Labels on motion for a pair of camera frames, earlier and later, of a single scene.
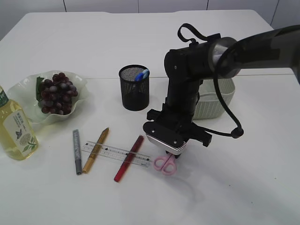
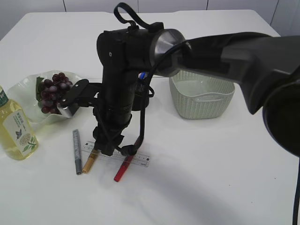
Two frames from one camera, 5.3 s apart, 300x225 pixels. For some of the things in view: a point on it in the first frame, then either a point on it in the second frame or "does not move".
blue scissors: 144,75 does not move
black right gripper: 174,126 -> 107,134
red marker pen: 129,159 does not move
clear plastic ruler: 126,155 does not move
